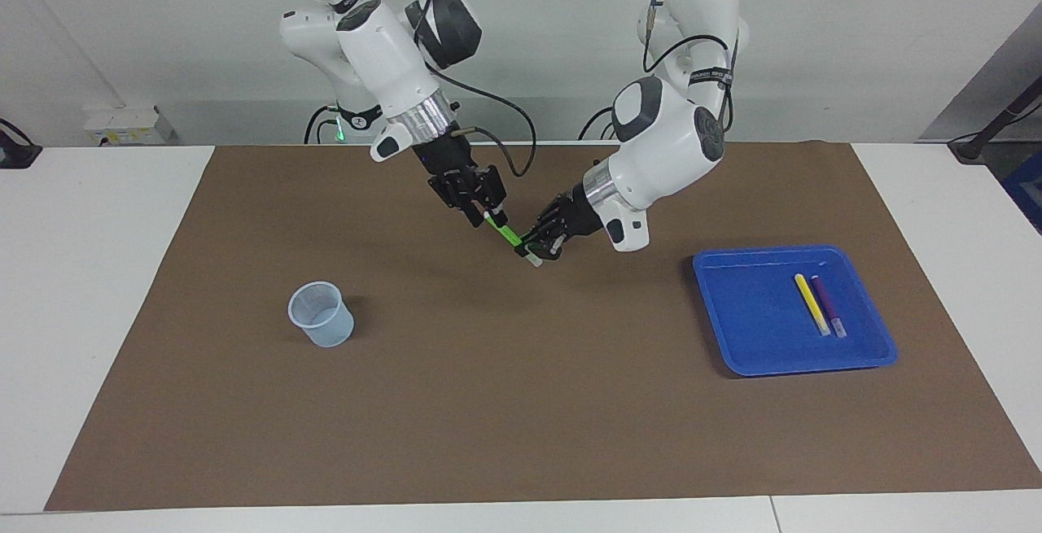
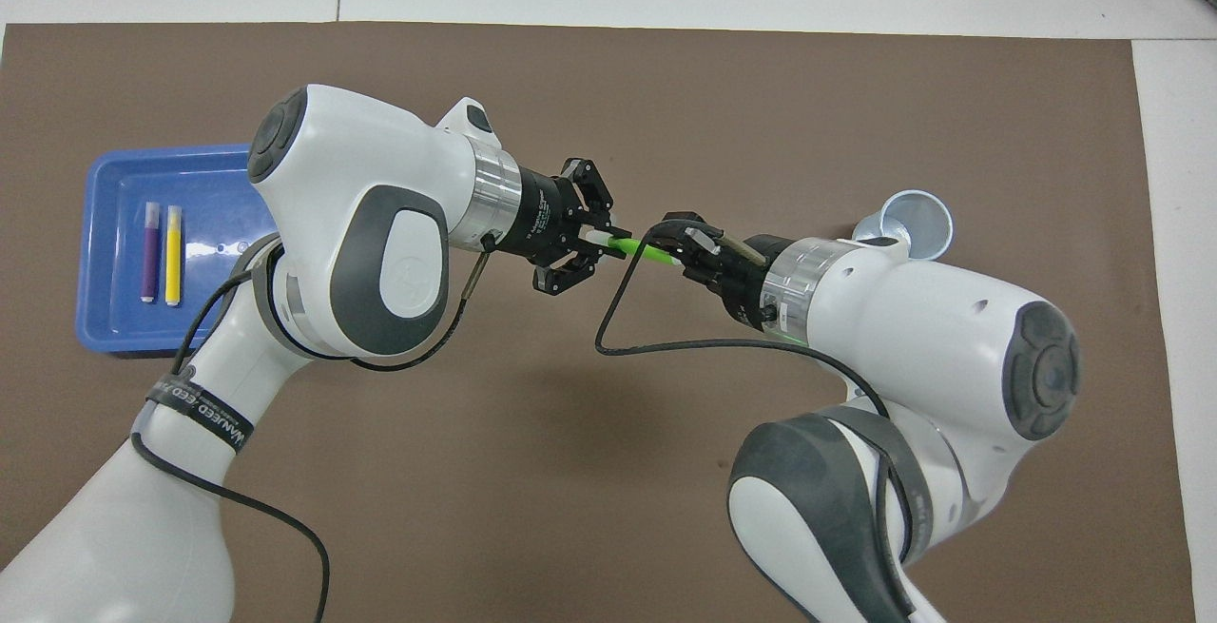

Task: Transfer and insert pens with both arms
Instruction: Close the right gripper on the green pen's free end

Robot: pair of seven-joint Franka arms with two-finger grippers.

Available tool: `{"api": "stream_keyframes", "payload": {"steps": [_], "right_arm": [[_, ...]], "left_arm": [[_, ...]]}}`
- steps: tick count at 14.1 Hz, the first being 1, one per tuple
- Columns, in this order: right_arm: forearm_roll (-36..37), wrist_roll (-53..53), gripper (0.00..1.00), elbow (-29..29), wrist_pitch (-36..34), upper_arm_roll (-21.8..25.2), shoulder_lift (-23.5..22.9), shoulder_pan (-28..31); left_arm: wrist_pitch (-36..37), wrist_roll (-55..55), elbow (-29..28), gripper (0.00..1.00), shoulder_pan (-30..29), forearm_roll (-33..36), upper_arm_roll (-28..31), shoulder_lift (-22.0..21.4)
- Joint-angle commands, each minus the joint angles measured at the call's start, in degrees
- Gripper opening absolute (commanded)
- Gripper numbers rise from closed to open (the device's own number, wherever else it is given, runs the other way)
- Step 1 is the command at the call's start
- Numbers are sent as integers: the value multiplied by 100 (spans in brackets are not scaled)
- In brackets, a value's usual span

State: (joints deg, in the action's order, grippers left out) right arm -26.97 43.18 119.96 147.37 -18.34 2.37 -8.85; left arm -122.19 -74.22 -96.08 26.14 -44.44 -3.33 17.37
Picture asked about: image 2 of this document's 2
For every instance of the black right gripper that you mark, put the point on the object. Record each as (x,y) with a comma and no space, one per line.
(742,285)

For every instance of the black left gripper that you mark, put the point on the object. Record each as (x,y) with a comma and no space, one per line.
(537,214)

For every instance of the green marker pen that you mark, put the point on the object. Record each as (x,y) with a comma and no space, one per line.
(632,247)

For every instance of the yellow marker pen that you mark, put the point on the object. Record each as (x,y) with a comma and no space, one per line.
(173,266)

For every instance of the purple marker pen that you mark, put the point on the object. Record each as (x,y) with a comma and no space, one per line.
(150,262)

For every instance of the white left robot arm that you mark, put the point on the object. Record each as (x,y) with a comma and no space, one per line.
(342,157)

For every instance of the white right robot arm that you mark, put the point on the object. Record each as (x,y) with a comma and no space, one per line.
(932,319)

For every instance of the translucent plastic cup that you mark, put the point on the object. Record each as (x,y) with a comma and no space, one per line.
(927,223)

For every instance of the brown table mat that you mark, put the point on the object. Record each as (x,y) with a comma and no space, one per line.
(608,509)

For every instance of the blue plastic tray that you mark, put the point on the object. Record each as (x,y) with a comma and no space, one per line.
(114,319)

